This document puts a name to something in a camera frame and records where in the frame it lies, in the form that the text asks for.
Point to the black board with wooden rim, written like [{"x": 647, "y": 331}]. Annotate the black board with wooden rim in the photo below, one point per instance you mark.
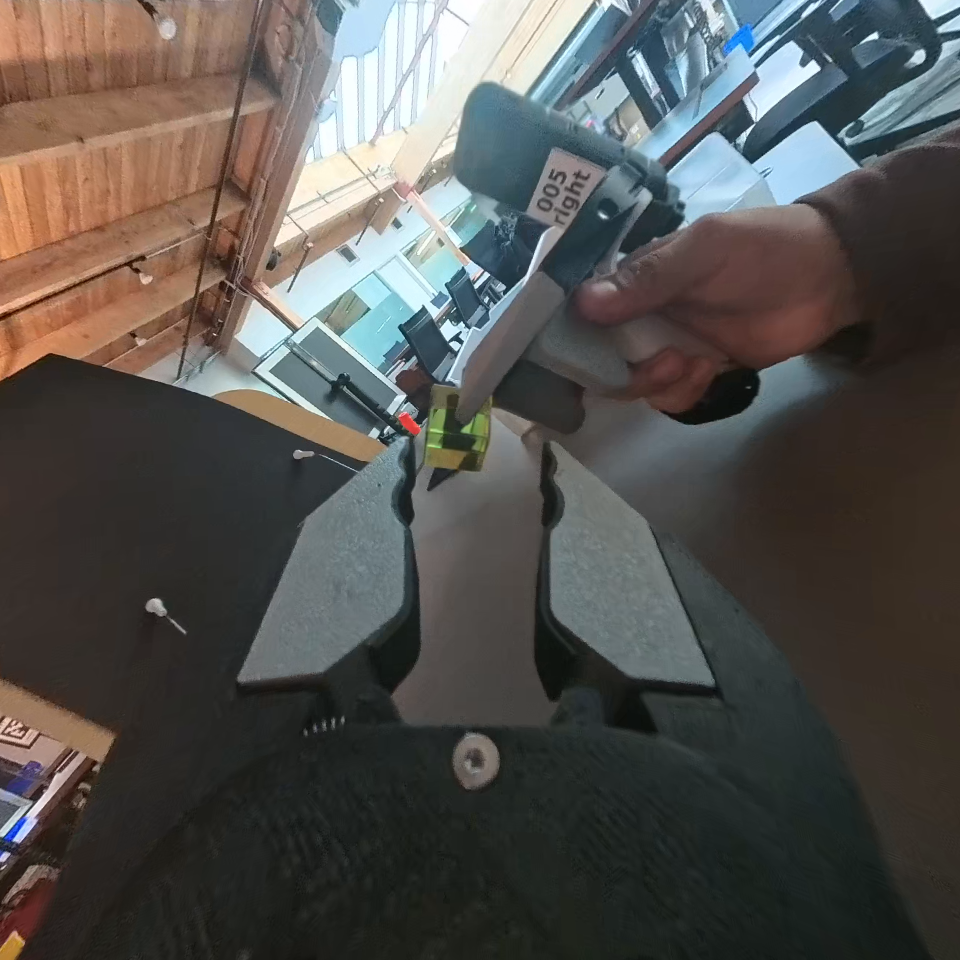
[{"x": 150, "y": 487}]

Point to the blue storage crate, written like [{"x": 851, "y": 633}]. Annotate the blue storage crate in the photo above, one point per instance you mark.
[{"x": 741, "y": 37}]

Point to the person's right hand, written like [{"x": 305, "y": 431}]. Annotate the person's right hand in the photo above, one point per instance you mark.
[{"x": 750, "y": 277}]

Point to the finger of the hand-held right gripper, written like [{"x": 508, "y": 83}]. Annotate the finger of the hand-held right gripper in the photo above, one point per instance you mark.
[
  {"x": 502, "y": 345},
  {"x": 437, "y": 478}
]

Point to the small red knob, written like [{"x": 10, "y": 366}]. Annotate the small red knob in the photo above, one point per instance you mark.
[{"x": 409, "y": 424}]

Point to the black white printed marker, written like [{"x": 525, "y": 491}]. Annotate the black white printed marker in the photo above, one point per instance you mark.
[{"x": 16, "y": 731}]

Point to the white office table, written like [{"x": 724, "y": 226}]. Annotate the white office table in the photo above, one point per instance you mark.
[
  {"x": 795, "y": 165},
  {"x": 712, "y": 90}
]

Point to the black office chair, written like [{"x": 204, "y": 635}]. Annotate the black office chair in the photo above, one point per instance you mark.
[
  {"x": 424, "y": 337},
  {"x": 465, "y": 296}
]

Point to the white-framed dark panel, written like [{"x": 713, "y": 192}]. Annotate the white-framed dark panel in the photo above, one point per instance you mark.
[{"x": 315, "y": 356}]

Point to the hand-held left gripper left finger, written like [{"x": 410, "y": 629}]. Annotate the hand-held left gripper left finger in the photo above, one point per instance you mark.
[{"x": 330, "y": 592}]

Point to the hanging light bulb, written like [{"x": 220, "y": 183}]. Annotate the hanging light bulb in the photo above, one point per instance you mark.
[{"x": 166, "y": 28}]

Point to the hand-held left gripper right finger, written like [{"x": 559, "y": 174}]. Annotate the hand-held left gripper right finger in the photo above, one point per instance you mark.
[{"x": 622, "y": 600}]

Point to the white ceiling spotlight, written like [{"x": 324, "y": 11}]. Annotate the white ceiling spotlight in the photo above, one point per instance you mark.
[{"x": 142, "y": 276}]

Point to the black swivel chair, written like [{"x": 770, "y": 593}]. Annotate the black swivel chair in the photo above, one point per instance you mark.
[{"x": 862, "y": 45}]

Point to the white-headed pin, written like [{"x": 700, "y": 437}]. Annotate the white-headed pin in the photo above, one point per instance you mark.
[
  {"x": 155, "y": 606},
  {"x": 302, "y": 454}
]

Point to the green transparent cube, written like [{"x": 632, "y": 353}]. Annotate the green transparent cube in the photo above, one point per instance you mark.
[{"x": 437, "y": 450}]

